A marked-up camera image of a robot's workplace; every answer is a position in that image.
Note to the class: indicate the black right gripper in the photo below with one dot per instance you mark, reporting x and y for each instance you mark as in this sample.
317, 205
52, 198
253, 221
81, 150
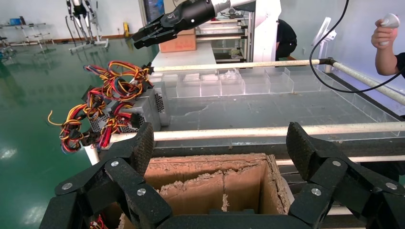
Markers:
189, 14

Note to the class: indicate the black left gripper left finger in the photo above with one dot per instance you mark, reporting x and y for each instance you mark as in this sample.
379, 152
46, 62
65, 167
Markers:
126, 180

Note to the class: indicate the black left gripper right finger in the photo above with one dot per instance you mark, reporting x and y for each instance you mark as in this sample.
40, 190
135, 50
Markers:
329, 173

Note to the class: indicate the white handheld controller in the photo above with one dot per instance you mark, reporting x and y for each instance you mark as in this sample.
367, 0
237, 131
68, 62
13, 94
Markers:
390, 20

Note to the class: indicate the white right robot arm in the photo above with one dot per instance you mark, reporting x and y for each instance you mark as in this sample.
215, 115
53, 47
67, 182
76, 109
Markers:
227, 3

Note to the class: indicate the operator hand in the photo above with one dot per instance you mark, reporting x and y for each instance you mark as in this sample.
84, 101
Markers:
384, 34

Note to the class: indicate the yellow floor object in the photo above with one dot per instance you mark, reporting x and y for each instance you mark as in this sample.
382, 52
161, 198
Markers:
126, 30

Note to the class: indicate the stacked blue crates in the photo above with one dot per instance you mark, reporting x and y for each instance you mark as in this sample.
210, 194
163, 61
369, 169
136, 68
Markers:
152, 8

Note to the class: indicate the small brown cardboard box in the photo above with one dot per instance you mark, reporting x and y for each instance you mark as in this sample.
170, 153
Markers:
183, 42

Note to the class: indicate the white work table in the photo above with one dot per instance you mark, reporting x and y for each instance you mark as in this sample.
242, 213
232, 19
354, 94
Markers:
186, 58

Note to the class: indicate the worn cardboard box with dividers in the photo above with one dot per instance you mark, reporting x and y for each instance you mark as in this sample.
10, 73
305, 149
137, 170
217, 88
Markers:
196, 192

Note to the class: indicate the robot on metal stand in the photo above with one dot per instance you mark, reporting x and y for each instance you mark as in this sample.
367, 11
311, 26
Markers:
82, 19

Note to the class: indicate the clear acrylic compartment tray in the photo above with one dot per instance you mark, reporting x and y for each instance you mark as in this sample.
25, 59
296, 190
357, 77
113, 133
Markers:
379, 118
231, 87

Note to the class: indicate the white pillar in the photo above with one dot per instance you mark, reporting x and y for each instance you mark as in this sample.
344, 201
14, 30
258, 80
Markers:
265, 31

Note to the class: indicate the metal shelf rack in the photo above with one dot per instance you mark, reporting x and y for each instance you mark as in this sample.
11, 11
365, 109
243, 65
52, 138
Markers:
28, 31

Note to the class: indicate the operator black shirt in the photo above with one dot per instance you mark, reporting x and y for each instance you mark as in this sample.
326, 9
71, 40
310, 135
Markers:
401, 64

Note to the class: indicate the person in black clothes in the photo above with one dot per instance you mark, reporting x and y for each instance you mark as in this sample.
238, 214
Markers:
284, 41

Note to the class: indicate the white stand device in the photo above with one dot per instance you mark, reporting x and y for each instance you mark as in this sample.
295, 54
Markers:
322, 34

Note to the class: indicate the aluminium frame rack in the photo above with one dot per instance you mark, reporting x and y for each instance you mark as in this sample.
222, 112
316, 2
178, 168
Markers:
227, 30

